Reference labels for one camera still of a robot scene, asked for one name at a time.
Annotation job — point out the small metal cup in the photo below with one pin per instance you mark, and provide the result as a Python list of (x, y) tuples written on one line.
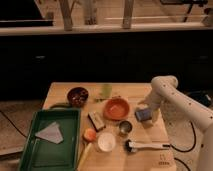
[(125, 127)]

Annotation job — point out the dark brown bowl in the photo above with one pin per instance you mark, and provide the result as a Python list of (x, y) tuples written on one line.
[(77, 96)]

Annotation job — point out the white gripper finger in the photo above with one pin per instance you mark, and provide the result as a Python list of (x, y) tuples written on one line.
[(149, 118)]

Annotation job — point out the orange-headed wooden spoon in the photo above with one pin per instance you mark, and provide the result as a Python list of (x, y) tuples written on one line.
[(89, 137)]

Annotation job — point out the dark green utensil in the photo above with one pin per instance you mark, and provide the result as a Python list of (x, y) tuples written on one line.
[(60, 105)]

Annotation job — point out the white round cup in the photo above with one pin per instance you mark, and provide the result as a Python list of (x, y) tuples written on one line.
[(106, 142)]

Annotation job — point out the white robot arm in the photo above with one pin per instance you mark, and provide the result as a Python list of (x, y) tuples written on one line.
[(165, 88)]

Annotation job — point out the green tray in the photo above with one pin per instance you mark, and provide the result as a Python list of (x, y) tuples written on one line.
[(52, 143)]

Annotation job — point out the orange bowl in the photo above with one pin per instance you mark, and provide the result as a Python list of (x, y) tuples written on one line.
[(116, 109)]

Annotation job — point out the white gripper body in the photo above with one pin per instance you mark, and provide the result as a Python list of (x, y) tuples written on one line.
[(152, 101)]

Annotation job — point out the grey cloth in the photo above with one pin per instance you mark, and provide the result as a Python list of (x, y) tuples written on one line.
[(51, 133)]

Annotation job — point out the white-handled black brush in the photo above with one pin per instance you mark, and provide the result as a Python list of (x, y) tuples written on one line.
[(133, 146)]

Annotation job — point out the green leafy vegetable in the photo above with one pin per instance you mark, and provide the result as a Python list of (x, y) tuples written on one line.
[(105, 93)]

